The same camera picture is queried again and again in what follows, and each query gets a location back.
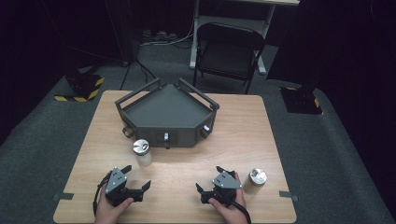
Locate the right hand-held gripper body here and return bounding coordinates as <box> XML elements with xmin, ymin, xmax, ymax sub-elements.
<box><xmin>200</xmin><ymin>170</ymin><xmax>244</xmax><ymax>206</ymax></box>

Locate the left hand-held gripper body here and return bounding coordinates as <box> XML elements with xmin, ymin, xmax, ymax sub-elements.
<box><xmin>104</xmin><ymin>166</ymin><xmax>145</xmax><ymax>207</ymax></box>

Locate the white jar with silver lid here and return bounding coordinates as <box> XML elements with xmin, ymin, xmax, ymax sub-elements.
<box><xmin>133</xmin><ymin>138</ymin><xmax>154</xmax><ymax>167</ymax></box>

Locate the tan jar with silver lid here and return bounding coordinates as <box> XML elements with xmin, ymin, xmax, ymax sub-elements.
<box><xmin>243</xmin><ymin>168</ymin><xmax>268</xmax><ymax>195</ymax></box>

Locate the dark grey corner tray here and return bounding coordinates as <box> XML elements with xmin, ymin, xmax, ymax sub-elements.
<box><xmin>114</xmin><ymin>77</ymin><xmax>220</xmax><ymax>149</ymax></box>

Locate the person's left hand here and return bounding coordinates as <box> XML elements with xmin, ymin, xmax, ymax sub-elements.
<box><xmin>94</xmin><ymin>183</ymin><xmax>134</xmax><ymax>224</ymax></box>

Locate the person's right hand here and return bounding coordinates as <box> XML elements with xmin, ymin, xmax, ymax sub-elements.
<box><xmin>207</xmin><ymin>172</ymin><xmax>250</xmax><ymax>224</ymax></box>

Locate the grey tape piece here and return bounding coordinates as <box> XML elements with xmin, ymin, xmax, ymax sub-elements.
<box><xmin>51</xmin><ymin>191</ymin><xmax>75</xmax><ymax>202</ymax></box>
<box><xmin>278</xmin><ymin>190</ymin><xmax>301</xmax><ymax>202</ymax></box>

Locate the black folding chair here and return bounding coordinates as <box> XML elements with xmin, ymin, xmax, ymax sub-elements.
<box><xmin>192</xmin><ymin>21</ymin><xmax>267</xmax><ymax>95</ymax></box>

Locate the black wrist strap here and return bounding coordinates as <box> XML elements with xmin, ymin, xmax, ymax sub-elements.
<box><xmin>92</xmin><ymin>171</ymin><xmax>114</xmax><ymax>217</ymax></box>
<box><xmin>218</xmin><ymin>192</ymin><xmax>252</xmax><ymax>224</ymax></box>

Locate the yellow black striped base plate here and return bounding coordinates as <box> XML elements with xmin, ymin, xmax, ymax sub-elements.
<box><xmin>54</xmin><ymin>73</ymin><xmax>106</xmax><ymax>103</ymax></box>

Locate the black cable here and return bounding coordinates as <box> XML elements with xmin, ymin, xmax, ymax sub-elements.
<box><xmin>120</xmin><ymin>59</ymin><xmax>157</xmax><ymax>91</ymax></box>

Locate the white cable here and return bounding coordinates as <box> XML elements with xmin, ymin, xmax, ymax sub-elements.
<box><xmin>139</xmin><ymin>18</ymin><xmax>195</xmax><ymax>48</ymax></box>

